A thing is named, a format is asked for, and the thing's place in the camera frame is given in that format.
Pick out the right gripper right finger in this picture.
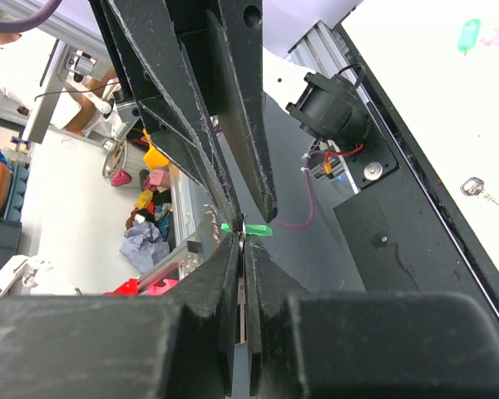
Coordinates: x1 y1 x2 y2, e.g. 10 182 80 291
245 239 499 398

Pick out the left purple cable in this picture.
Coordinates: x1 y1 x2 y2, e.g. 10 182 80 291
0 0 329 230

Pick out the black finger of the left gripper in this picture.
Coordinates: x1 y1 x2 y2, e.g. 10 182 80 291
207 1 278 223

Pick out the white head key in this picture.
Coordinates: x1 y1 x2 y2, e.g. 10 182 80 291
460 177 499 207

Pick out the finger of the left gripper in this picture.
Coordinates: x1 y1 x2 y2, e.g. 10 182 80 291
101 1 242 231

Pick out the green tag with key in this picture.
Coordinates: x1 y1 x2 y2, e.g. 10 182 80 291
220 223 273 348

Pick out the person in background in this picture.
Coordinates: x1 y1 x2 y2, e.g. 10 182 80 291
0 7 121 134

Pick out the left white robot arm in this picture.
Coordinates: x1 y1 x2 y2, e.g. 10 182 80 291
91 1 370 229

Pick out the green tag left key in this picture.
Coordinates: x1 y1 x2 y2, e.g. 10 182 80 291
457 18 499 55

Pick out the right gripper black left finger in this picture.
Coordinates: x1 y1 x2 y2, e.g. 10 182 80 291
0 234 240 398

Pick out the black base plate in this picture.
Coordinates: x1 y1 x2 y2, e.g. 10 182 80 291
307 20 499 333

